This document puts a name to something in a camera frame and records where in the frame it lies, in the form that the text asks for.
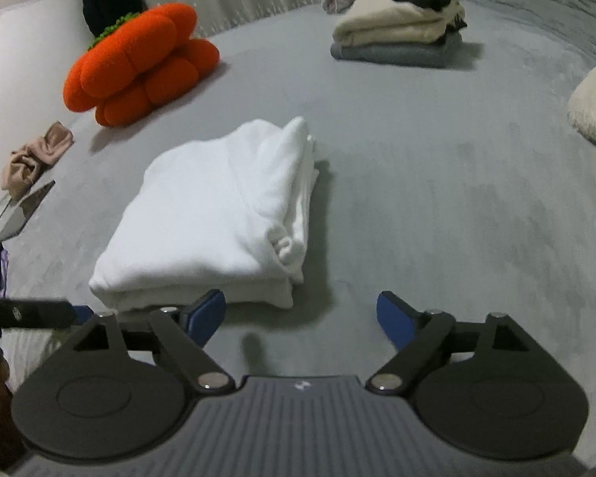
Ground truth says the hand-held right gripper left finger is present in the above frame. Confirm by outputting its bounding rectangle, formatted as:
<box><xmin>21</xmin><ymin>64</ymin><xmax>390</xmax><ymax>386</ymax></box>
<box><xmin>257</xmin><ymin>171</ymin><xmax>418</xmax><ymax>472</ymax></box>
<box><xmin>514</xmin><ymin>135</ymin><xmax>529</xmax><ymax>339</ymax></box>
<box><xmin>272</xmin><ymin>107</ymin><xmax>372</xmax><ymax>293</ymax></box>
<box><xmin>66</xmin><ymin>288</ymin><xmax>235</xmax><ymax>392</ymax></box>

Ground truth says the folded grey garment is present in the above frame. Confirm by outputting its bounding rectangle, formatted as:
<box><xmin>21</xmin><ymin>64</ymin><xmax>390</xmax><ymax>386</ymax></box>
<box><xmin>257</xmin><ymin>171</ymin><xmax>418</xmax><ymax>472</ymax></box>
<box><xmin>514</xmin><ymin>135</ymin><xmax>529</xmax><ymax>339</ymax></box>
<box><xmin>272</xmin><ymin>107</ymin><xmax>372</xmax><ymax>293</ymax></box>
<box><xmin>330</xmin><ymin>34</ymin><xmax>464</xmax><ymax>69</ymax></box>

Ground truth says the grey quilted blanket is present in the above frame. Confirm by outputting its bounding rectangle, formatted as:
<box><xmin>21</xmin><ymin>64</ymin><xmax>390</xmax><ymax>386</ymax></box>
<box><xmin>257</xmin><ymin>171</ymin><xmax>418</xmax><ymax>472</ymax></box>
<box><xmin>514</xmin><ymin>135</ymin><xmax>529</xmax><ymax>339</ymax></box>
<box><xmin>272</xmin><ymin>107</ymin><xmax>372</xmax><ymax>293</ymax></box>
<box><xmin>459</xmin><ymin>0</ymin><xmax>596</xmax><ymax>63</ymax></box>

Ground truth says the crumpled beige pink cloth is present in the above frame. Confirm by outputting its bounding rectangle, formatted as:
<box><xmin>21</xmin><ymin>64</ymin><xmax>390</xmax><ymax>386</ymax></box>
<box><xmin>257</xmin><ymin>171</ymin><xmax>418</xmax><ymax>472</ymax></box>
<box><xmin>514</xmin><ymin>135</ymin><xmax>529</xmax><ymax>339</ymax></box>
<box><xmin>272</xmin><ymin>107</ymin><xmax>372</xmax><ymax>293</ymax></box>
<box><xmin>1</xmin><ymin>120</ymin><xmax>75</xmax><ymax>200</ymax></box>

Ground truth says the orange pumpkin cushion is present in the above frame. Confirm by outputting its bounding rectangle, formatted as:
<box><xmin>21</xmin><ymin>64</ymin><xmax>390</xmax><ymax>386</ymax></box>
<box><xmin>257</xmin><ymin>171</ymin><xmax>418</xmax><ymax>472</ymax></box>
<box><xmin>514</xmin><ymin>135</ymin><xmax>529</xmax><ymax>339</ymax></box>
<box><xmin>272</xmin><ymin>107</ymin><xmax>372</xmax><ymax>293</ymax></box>
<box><xmin>62</xmin><ymin>2</ymin><xmax>221</xmax><ymax>128</ymax></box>

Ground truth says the black hanging cloth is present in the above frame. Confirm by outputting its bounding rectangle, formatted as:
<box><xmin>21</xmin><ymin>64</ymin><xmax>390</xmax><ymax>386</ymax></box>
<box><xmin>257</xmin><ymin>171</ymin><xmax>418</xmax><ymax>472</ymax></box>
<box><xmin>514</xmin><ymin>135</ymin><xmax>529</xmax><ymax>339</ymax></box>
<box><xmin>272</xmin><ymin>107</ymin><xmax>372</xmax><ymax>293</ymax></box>
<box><xmin>78</xmin><ymin>0</ymin><xmax>148</xmax><ymax>45</ymax></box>

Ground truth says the dark phone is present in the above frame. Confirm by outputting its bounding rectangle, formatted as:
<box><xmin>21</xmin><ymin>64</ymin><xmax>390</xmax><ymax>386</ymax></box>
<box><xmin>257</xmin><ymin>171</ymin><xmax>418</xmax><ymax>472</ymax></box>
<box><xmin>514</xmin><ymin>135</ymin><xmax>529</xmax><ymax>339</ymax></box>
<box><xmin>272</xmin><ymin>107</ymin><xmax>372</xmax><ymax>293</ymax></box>
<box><xmin>0</xmin><ymin>179</ymin><xmax>57</xmax><ymax>242</ymax></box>

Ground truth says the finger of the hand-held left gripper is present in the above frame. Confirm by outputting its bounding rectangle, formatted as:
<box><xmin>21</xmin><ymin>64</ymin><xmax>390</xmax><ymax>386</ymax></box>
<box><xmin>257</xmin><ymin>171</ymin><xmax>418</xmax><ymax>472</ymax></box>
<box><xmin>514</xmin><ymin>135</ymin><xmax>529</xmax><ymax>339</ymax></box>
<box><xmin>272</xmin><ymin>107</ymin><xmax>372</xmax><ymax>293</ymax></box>
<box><xmin>7</xmin><ymin>299</ymin><xmax>95</xmax><ymax>333</ymax></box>

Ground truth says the folded beige garment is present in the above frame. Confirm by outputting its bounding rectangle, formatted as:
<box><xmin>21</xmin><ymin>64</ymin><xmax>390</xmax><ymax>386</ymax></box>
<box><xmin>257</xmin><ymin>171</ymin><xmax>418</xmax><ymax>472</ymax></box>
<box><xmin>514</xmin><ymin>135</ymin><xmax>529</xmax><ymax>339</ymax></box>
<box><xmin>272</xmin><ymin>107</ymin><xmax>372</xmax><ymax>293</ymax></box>
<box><xmin>332</xmin><ymin>0</ymin><xmax>468</xmax><ymax>47</ymax></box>

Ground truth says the white printed sweatshirt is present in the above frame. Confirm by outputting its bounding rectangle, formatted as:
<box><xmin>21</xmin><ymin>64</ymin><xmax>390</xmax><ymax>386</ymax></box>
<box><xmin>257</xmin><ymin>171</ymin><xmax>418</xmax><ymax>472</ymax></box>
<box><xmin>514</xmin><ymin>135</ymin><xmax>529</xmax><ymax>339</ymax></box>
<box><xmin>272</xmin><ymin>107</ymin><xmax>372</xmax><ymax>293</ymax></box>
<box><xmin>88</xmin><ymin>116</ymin><xmax>321</xmax><ymax>310</ymax></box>

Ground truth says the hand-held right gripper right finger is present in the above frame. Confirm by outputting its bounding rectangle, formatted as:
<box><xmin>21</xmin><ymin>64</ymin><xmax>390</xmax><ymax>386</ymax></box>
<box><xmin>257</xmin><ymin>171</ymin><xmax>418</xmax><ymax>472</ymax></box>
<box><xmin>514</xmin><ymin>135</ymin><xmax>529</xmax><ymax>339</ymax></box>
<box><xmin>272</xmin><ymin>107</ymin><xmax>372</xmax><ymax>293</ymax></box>
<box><xmin>366</xmin><ymin>290</ymin><xmax>533</xmax><ymax>393</ymax></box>

